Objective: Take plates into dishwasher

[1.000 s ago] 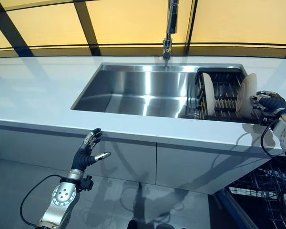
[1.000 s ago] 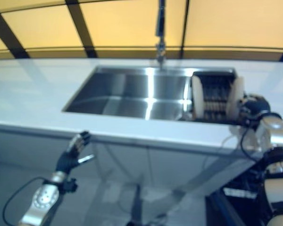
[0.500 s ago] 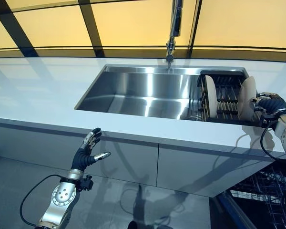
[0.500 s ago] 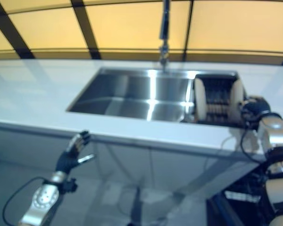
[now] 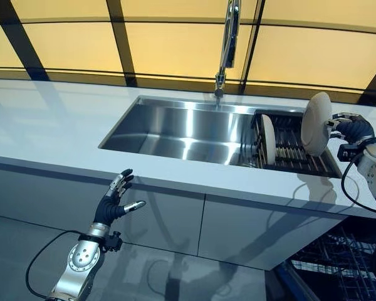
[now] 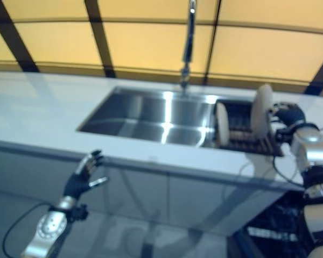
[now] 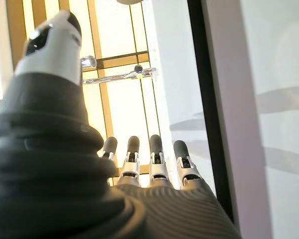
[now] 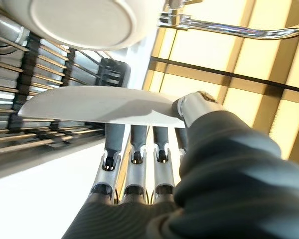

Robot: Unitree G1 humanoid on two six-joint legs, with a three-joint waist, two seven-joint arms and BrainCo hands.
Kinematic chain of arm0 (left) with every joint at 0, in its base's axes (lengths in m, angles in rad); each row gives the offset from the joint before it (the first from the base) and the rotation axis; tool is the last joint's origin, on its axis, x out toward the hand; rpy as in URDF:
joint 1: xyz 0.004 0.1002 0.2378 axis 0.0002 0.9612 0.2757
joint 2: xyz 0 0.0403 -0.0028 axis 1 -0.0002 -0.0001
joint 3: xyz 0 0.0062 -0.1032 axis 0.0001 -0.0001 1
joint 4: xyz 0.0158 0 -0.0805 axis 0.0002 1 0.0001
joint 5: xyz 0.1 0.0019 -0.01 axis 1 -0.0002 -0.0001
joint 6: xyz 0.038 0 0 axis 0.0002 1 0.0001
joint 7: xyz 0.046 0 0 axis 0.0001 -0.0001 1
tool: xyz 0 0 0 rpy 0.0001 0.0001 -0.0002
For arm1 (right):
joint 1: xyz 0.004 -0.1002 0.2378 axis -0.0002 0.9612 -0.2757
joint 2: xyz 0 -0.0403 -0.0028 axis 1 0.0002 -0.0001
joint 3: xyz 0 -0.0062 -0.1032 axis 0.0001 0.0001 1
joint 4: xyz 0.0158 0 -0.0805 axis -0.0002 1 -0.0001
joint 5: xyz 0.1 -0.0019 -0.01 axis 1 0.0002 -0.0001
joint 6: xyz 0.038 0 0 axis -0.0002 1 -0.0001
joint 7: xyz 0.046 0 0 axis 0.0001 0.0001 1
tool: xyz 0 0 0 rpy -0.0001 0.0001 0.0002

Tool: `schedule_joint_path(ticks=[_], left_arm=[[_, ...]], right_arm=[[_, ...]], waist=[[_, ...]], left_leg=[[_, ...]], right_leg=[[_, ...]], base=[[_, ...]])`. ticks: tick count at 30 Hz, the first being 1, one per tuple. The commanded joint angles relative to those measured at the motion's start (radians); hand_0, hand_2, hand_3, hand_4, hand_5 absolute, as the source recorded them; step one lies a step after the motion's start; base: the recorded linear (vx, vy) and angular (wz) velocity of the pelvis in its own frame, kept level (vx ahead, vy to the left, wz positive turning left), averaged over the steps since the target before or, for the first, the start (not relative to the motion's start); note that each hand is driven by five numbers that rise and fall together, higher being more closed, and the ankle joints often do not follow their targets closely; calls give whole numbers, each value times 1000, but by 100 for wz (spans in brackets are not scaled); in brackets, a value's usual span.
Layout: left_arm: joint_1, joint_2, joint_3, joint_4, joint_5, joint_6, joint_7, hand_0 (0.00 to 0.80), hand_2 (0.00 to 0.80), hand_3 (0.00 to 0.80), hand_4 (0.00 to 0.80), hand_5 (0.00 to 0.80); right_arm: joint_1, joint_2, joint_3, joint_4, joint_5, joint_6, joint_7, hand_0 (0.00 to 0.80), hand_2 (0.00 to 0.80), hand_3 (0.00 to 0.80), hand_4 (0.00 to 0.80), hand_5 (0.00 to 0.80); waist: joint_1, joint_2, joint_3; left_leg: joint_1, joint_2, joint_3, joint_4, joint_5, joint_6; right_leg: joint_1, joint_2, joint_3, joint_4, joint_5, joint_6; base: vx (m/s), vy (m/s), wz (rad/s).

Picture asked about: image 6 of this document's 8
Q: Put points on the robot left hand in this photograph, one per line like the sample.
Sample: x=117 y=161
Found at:
x=75 y=185

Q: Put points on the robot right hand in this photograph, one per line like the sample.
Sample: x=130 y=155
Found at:
x=292 y=114

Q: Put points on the cream ceramic plate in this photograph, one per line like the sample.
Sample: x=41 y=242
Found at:
x=223 y=123
x=261 y=113

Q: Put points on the grey cabinet door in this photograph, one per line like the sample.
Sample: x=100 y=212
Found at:
x=29 y=174
x=140 y=193
x=204 y=204

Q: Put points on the stainless steel sink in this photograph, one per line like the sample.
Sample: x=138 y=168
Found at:
x=150 y=118

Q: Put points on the chrome gooseneck kitchen faucet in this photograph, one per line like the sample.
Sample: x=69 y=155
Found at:
x=188 y=48

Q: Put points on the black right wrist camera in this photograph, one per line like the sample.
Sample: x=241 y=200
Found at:
x=282 y=134

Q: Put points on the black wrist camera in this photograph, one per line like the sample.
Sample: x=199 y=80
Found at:
x=79 y=212
x=282 y=134

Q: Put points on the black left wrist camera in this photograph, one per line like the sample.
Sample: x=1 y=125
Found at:
x=79 y=212

